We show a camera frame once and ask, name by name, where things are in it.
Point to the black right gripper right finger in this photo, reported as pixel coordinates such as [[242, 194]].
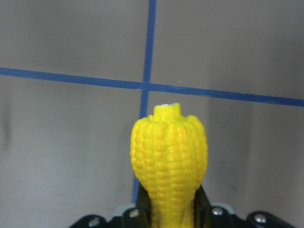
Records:
[[208, 216]]

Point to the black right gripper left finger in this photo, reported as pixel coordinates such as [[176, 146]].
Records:
[[139, 215]]

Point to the yellow corn cob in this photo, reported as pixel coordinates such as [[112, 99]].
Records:
[[169, 156]]

